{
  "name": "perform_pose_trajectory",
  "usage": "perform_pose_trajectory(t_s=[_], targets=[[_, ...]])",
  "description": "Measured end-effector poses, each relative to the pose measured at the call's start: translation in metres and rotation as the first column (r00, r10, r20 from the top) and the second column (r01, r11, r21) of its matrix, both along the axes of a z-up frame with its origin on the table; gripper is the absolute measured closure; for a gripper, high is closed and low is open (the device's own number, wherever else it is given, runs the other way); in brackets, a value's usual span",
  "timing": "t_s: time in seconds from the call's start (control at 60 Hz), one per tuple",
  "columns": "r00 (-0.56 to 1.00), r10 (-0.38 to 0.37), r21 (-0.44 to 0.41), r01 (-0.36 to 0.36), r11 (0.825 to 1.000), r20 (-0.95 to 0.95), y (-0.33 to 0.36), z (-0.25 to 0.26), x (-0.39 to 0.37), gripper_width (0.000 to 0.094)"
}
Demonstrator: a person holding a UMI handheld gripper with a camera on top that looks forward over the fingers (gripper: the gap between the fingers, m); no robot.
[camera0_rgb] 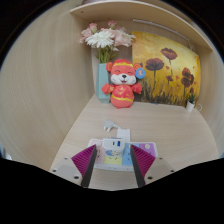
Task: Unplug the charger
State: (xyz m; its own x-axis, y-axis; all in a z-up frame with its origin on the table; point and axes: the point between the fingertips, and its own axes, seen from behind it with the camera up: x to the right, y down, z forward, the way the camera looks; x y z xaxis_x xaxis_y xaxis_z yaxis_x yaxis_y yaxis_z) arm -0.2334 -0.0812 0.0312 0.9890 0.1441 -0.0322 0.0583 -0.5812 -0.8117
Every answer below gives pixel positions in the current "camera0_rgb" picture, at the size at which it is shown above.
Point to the teal vase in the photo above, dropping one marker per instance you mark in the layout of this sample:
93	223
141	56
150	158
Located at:
101	83

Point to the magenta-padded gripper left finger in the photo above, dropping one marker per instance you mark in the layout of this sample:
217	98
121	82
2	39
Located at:
71	168

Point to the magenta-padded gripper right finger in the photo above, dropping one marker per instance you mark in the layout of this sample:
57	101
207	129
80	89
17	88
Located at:
153	166

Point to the red plush toy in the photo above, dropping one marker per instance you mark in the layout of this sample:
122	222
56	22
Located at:
122	90

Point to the yellow poppy painting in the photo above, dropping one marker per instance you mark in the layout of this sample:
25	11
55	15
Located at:
166	73

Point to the white pastel-socket power strip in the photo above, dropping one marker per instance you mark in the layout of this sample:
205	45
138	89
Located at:
115	161

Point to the small plant in white pot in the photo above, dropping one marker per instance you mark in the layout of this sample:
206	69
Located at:
190	106

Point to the white and pink flower bouquet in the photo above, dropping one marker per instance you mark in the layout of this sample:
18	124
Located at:
101	38

